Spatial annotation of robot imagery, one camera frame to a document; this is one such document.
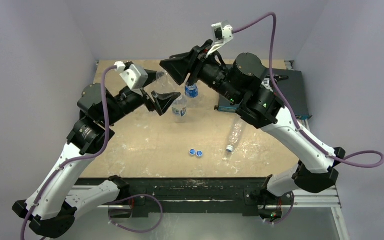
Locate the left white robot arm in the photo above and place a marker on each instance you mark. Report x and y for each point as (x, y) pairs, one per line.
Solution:
(51, 211)

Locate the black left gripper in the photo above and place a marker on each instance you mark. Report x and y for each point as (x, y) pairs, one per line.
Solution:
(161, 102)

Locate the clear bottle white cap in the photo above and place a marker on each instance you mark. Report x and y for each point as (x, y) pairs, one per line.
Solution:
(163, 84)

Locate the blue label Pocari bottle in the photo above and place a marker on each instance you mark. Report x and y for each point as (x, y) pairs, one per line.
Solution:
(191, 91)

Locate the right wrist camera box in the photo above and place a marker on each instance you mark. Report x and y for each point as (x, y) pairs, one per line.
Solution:
(223, 34)

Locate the dark network switch box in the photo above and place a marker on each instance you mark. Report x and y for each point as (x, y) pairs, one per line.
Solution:
(294, 91)

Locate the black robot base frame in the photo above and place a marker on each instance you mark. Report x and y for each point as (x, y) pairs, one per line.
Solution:
(245, 196)

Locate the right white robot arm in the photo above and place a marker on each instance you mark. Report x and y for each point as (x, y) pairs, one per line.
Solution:
(241, 83)

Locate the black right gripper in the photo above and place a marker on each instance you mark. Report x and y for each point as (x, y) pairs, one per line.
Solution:
(194, 65)

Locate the green label water bottle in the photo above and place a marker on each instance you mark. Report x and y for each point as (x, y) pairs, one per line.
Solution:
(179, 109)

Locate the blue white bottle cap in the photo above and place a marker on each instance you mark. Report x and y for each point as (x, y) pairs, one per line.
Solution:
(199, 153)

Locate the clear bottle blue cap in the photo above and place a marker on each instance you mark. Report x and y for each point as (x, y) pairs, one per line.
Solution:
(235, 135)

